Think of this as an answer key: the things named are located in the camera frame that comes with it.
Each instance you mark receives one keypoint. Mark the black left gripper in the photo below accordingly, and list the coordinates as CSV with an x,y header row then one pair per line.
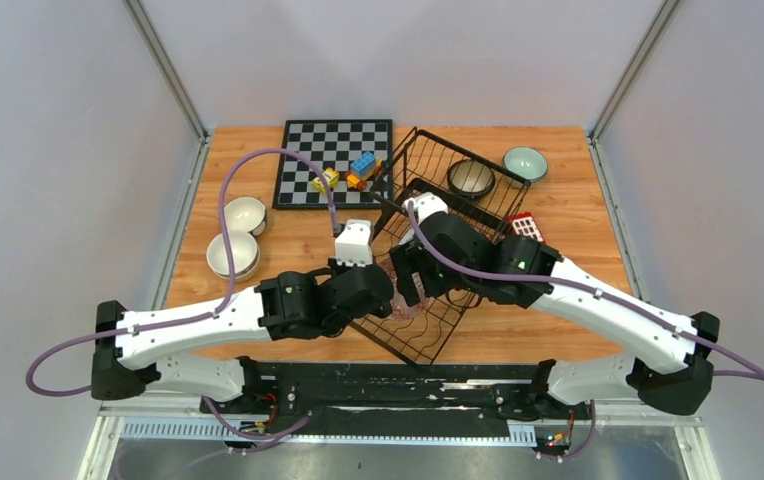
x,y
336,269

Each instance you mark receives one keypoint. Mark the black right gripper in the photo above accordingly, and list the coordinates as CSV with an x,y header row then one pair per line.
x,y
405,264

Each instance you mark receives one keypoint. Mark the blue white geometric bowl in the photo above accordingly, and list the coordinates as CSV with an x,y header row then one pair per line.
x,y
401,311

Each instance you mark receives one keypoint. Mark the black wire dish rack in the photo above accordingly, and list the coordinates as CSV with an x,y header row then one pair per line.
x,y
419,165

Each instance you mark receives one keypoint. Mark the black patterned rim bowl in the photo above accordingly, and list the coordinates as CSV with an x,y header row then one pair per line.
x,y
470,175

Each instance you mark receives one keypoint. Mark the beige floral bowl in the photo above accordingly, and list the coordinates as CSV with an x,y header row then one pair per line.
x,y
244,252
240,275

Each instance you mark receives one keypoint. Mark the teal white dotted bowl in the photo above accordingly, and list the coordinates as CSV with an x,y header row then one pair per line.
x,y
247,214

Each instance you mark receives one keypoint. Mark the white grid pattern bowl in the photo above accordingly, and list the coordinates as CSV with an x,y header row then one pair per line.
x,y
526,162

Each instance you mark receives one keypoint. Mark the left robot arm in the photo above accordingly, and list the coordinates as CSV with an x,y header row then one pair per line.
x,y
139,351

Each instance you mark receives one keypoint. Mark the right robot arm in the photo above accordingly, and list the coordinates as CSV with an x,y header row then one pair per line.
x,y
664,362

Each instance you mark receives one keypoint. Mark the yellow owl toy block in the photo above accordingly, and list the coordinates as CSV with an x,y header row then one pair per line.
x,y
330,179

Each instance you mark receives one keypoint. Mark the blue yellow toy brick car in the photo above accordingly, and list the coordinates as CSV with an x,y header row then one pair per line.
x,y
361,170

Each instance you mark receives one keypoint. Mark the red toy window brick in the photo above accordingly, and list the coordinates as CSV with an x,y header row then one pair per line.
x,y
524,224

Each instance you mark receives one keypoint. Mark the black and white chessboard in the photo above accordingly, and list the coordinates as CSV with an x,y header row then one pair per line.
x,y
330,144

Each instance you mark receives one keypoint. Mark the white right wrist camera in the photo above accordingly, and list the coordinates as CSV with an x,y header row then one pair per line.
x,y
424,205

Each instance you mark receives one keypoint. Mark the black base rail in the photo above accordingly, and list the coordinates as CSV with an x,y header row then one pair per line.
x,y
386,404

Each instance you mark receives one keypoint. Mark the aluminium frame post right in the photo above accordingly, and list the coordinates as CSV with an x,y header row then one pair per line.
x,y
649,40

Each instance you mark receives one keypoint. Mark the aluminium frame post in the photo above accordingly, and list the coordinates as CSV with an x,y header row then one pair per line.
x,y
649,40
152,41

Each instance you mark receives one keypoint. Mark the aluminium frame post left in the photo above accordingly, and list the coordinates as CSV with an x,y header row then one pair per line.
x,y
152,41

